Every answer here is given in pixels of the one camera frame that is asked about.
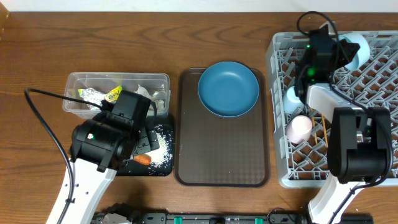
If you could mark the crumpled white tissue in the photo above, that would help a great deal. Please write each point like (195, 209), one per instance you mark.
(158, 97)

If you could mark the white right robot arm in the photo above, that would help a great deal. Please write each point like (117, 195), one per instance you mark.
(360, 152)

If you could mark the light blue rice bowl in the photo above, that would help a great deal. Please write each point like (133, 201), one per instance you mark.
(362, 55)

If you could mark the black waste tray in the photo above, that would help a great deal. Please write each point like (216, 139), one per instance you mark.
(133, 168)

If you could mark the yellow snack wrapper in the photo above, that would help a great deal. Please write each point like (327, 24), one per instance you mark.
(113, 95)

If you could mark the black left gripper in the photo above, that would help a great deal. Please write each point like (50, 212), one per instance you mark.
(151, 141)

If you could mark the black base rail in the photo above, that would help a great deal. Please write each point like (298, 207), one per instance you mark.
(122, 213)

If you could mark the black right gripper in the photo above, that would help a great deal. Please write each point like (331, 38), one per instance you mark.
(339, 48)

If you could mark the spilled white rice pile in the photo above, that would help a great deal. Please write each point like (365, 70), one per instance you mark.
(161, 158)

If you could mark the orange carrot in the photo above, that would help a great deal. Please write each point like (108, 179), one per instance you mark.
(143, 159)

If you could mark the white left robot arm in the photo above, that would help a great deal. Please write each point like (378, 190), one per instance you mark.
(100, 146)

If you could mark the clear plastic bin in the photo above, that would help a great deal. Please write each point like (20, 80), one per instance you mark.
(107, 81)

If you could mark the grey dishwasher rack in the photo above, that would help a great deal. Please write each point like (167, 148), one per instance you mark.
(373, 84)

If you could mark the crumpled aluminium foil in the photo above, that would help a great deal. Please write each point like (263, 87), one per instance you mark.
(91, 95)

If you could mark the dark blue plate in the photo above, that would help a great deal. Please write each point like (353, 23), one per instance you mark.
(228, 89)

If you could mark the light blue cup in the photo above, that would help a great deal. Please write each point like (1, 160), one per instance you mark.
(291, 102)

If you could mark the pink cup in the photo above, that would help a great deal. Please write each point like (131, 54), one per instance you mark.
(299, 129)

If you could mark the brown serving tray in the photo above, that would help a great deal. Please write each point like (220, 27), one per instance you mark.
(214, 151)

